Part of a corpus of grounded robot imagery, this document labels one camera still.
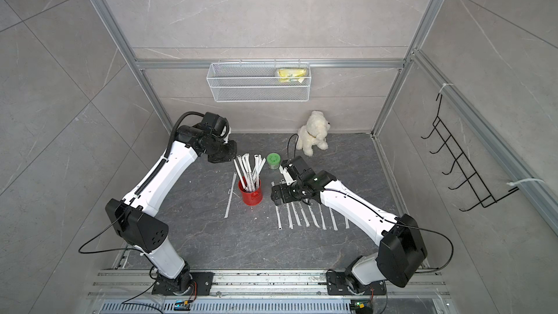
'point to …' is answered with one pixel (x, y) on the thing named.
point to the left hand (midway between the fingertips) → (238, 153)
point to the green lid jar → (273, 160)
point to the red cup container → (253, 198)
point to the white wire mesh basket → (259, 82)
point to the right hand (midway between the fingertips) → (283, 194)
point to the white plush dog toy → (313, 133)
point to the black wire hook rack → (465, 164)
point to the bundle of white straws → (249, 176)
